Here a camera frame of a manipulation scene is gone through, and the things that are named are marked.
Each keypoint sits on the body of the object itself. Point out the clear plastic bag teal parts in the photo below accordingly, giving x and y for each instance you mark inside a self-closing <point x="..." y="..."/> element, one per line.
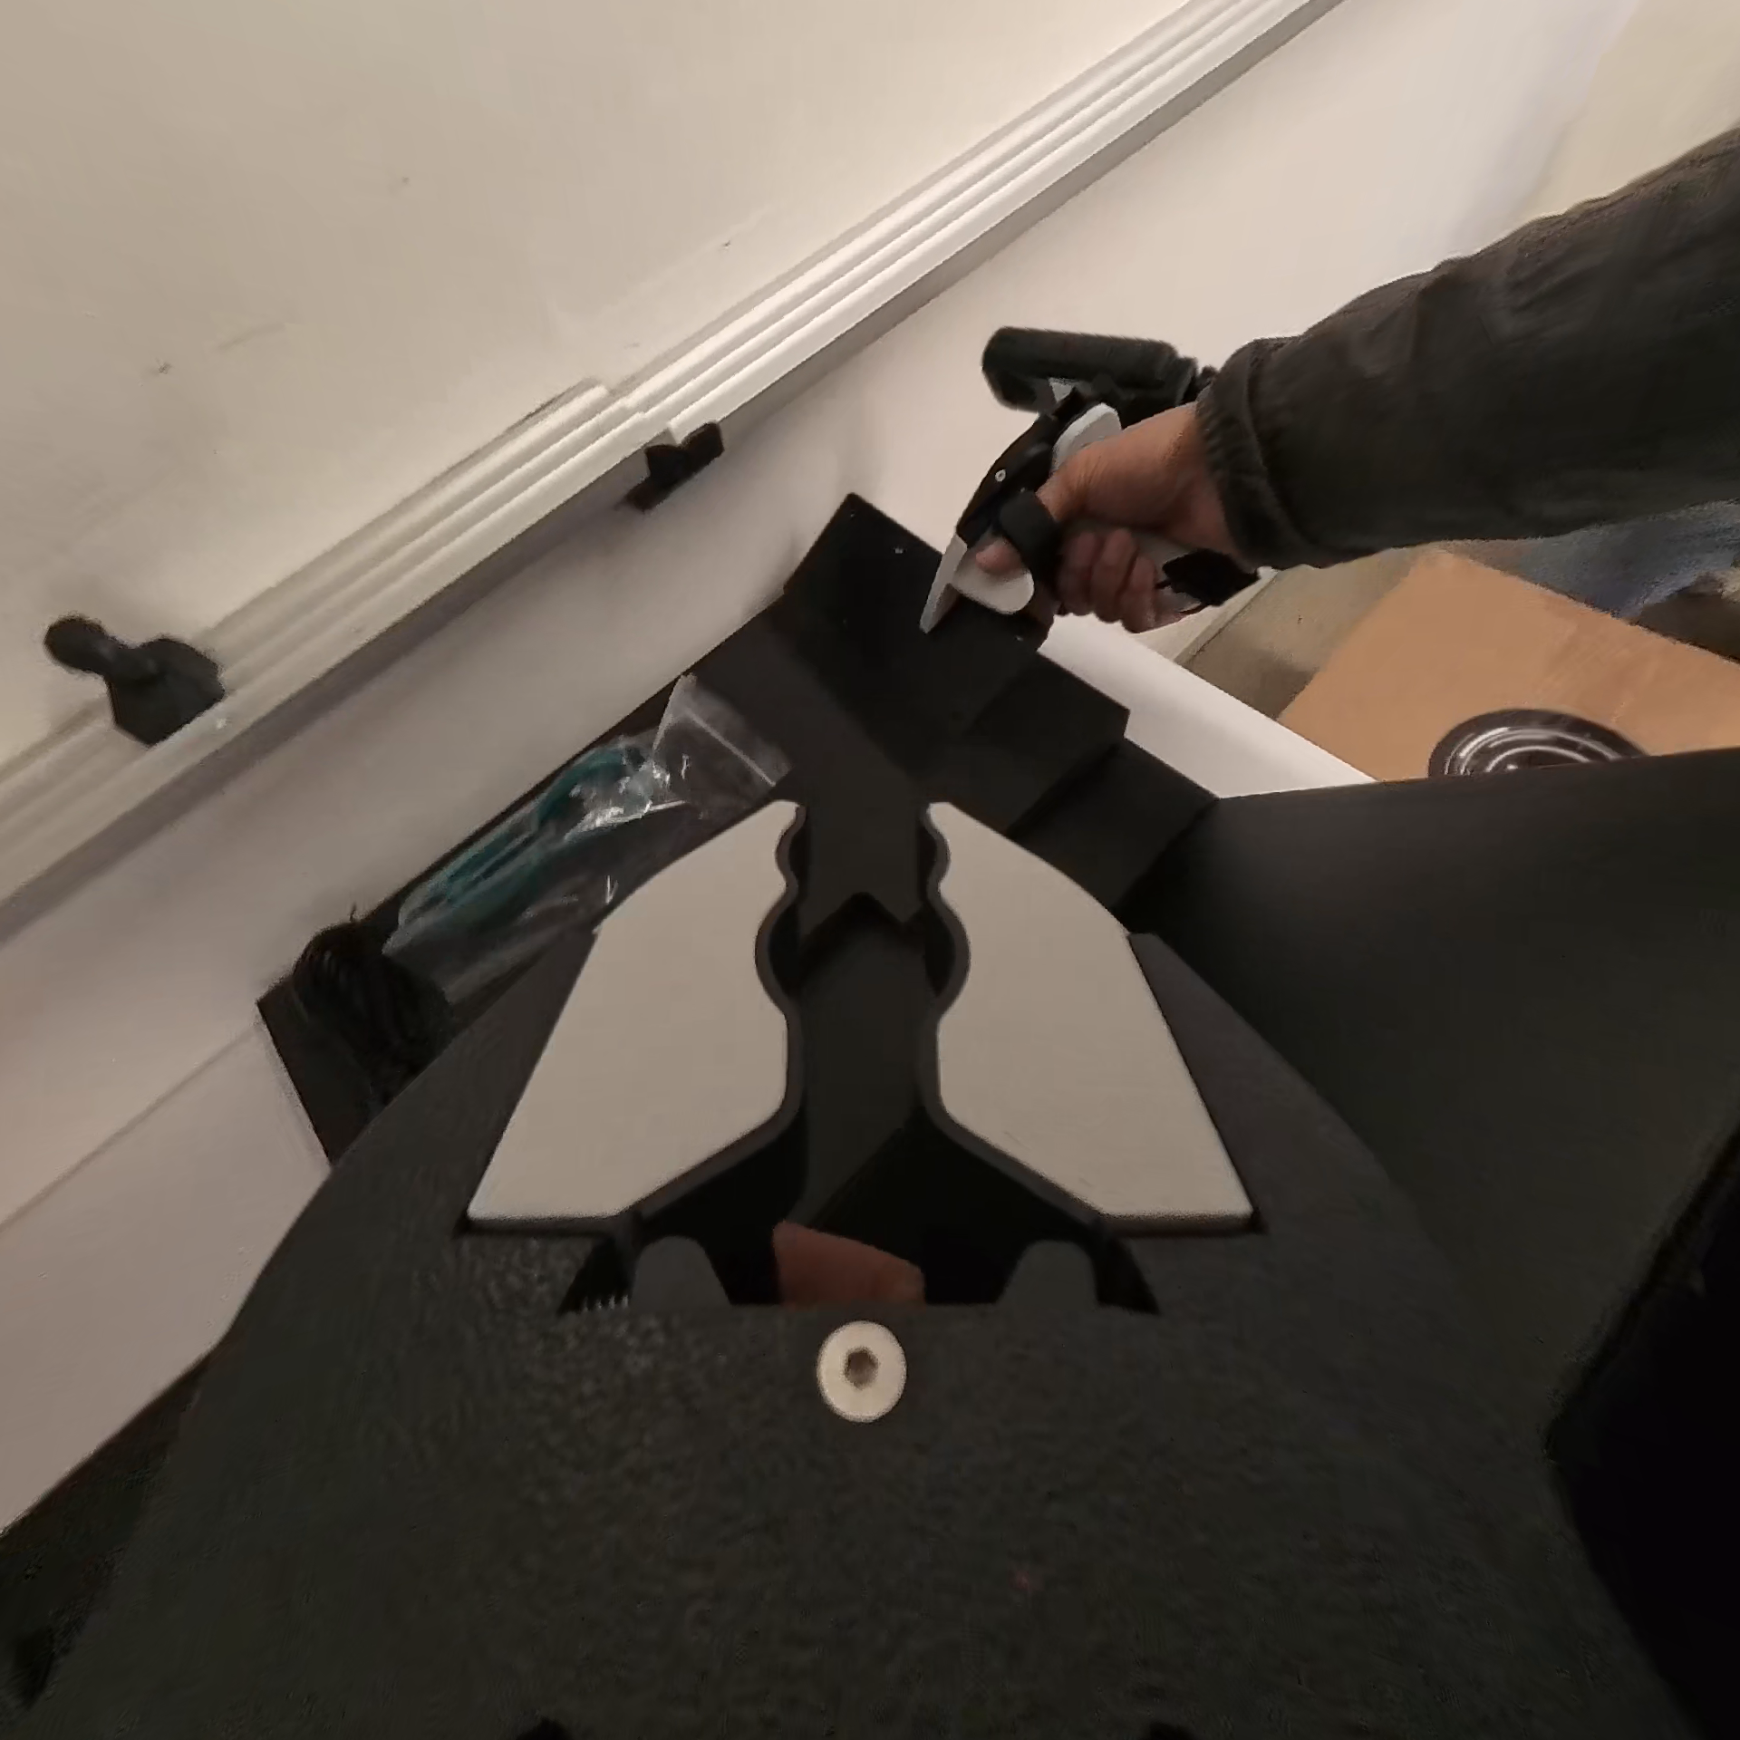
<point x="612" y="802"/>

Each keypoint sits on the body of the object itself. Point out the round metal disc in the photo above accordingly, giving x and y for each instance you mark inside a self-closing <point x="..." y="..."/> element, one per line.
<point x="1531" y="746"/>

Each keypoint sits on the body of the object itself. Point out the person's right forearm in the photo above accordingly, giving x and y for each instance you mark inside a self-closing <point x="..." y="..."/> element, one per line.
<point x="1469" y="367"/>

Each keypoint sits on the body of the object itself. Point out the person's right hand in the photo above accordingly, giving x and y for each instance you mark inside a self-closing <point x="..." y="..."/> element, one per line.
<point x="1143" y="498"/>

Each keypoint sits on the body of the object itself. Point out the black foam block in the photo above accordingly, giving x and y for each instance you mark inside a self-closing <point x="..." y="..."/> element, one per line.
<point x="884" y="612"/>
<point x="1054" y="728"/>

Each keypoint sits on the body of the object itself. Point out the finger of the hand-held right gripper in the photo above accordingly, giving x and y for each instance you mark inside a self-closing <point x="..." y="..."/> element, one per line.
<point x="952" y="585"/>

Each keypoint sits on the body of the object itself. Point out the black foam insert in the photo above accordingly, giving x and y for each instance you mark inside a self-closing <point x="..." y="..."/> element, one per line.
<point x="871" y="871"/>

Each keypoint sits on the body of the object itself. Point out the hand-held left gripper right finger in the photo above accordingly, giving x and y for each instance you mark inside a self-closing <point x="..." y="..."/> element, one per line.
<point x="1074" y="1074"/>

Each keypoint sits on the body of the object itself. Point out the white wall rail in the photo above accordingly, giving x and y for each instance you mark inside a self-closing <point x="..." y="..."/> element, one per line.
<point x="572" y="449"/>

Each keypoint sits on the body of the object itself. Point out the black wall hook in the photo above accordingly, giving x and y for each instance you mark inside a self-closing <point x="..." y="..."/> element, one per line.
<point x="137" y="673"/>
<point x="677" y="465"/>

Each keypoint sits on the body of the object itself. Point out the cardboard box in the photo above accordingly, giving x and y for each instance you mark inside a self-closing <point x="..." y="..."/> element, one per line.
<point x="1496" y="653"/>

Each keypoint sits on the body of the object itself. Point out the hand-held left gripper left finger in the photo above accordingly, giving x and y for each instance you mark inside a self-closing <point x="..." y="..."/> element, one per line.
<point x="653" y="1061"/>

